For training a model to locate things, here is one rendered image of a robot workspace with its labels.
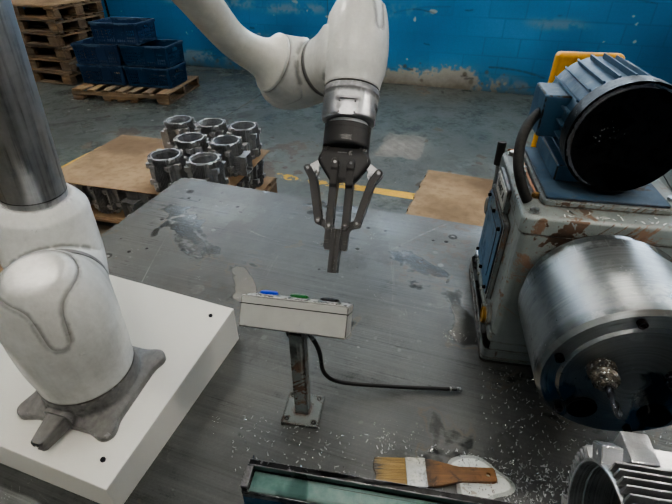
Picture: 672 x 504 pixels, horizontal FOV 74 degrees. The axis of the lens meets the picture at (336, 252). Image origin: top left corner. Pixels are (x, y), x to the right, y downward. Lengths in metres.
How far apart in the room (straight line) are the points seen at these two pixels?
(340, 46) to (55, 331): 0.58
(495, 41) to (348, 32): 5.22
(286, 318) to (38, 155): 0.46
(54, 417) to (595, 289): 0.84
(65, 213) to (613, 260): 0.86
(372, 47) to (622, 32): 5.37
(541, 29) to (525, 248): 5.17
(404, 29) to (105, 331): 5.56
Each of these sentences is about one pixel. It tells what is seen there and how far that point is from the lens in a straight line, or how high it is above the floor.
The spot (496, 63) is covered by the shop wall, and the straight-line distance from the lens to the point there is 5.98.
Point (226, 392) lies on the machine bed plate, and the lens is 0.96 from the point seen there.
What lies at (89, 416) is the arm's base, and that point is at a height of 0.90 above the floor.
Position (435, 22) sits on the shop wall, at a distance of 5.96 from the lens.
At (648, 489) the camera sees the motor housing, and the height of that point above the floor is 1.11.
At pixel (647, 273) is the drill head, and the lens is 0.74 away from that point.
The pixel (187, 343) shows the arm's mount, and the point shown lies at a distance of 0.94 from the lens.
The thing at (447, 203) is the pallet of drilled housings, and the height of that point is 0.15.
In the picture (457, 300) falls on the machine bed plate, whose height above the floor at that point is 0.80.
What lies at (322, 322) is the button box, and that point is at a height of 1.06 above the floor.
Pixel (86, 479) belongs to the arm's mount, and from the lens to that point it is 0.85.
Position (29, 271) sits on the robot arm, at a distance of 0.77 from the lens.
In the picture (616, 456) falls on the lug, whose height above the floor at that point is 1.09.
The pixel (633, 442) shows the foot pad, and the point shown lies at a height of 1.08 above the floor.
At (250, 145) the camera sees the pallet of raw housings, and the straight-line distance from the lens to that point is 2.99.
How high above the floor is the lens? 1.54
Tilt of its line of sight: 35 degrees down
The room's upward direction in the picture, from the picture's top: straight up
